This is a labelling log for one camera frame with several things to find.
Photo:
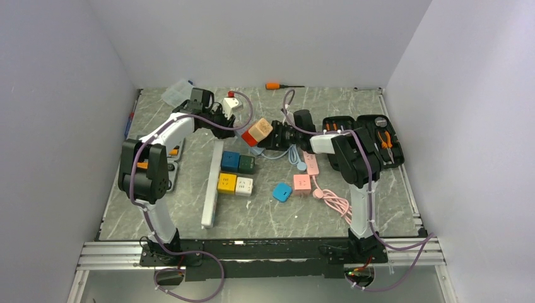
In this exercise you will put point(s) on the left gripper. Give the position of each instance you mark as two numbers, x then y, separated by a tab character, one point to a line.
226	123

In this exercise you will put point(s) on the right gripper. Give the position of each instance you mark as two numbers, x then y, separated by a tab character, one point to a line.
273	142

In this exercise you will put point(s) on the light blue power strip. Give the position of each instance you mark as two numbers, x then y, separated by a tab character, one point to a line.
292	153

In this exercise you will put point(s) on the beige cube socket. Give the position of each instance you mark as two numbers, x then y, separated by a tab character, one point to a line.
260	129

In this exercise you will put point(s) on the clear plastic organizer box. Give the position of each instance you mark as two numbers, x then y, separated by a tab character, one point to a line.
177	93

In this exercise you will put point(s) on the red cube socket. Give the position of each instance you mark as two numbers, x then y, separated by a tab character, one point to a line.
249	139

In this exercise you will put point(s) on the dark green cube socket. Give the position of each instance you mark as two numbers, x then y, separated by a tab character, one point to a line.
247	165

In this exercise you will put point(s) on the pink cube socket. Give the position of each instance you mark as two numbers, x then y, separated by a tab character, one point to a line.
302	185

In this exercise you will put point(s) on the light blue plug adapter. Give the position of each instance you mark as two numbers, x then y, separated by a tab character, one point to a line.
282	192

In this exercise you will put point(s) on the blue cube socket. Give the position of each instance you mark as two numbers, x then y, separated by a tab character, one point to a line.
230	161

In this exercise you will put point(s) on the white cube socket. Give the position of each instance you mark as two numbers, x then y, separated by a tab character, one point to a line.
244	186

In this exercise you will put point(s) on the grey tool tray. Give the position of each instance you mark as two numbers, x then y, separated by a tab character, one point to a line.
173	168

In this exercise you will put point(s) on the yellow cube socket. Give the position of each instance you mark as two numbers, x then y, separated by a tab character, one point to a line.
227	183

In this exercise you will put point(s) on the pink power strip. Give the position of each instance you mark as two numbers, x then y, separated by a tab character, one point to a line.
332	200

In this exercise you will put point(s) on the black tool case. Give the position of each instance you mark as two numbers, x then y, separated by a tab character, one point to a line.
379	128

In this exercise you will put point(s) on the white power strip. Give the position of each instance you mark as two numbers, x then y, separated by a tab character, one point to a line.
210	200

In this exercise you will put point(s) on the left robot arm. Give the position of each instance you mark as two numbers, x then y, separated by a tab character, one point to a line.
146	189

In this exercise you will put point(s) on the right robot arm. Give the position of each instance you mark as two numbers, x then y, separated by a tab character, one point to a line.
351	152

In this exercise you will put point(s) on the blue red pen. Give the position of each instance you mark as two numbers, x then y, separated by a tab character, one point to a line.
130	119

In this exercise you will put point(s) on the orange handled screwdriver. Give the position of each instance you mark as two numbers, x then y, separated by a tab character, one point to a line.
278	86

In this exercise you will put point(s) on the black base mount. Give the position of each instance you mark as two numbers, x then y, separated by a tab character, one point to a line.
329	257

